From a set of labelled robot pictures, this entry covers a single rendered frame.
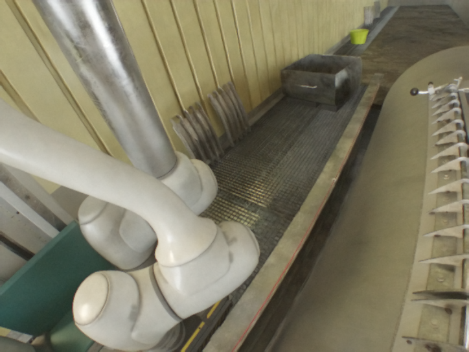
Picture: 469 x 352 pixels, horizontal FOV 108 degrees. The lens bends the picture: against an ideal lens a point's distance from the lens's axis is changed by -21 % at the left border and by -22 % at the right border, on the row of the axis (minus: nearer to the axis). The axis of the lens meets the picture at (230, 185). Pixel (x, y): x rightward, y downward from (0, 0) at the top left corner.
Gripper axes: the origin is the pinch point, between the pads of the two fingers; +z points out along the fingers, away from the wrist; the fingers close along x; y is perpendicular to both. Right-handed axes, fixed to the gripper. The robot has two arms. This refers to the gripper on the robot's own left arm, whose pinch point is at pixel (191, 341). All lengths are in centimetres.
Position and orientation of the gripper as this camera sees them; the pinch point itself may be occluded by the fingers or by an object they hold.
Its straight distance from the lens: 65.9
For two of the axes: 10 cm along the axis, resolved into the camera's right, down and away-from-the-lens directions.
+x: 5.7, -6.5, 5.0
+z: 2.1, 7.0, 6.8
